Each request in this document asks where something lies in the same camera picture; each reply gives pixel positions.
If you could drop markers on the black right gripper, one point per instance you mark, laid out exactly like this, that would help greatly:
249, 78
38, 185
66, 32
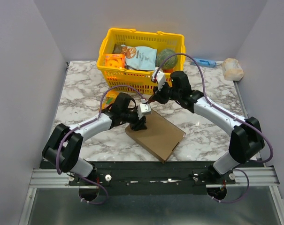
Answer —
159, 95

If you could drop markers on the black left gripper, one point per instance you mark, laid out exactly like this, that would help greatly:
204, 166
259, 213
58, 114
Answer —
139, 125

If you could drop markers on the brown cardboard express box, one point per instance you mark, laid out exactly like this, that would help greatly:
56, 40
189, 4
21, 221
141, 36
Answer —
160, 138

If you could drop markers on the red black utility knife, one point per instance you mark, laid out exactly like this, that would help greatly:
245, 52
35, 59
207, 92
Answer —
152, 98

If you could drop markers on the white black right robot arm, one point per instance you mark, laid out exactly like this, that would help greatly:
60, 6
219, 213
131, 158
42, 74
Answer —
245, 138

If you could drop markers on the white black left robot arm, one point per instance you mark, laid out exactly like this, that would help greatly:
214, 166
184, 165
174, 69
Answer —
64, 144

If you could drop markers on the orange snack box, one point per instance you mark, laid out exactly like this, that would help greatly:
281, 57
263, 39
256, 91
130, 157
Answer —
115, 60

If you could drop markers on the orange fruit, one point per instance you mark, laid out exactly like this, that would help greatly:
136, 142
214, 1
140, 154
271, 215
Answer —
168, 70

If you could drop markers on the orange gummy candy bag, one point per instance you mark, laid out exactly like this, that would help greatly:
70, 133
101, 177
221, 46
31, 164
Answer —
109, 98

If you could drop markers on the light blue cassava chips bag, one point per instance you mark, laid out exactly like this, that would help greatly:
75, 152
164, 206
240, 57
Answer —
139, 57

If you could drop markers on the blue flat package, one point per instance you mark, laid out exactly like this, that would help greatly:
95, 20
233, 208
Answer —
205, 63

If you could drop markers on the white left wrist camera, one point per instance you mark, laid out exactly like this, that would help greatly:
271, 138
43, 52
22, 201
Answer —
143, 109

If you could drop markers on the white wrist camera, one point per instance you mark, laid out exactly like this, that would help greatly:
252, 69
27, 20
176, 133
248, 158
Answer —
158, 78
143, 109

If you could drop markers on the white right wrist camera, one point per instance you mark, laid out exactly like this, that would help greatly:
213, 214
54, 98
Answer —
158, 78

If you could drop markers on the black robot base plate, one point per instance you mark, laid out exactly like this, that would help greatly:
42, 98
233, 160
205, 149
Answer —
156, 178

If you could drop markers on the aluminium frame rail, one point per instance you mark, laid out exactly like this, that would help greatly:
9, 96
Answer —
254, 199

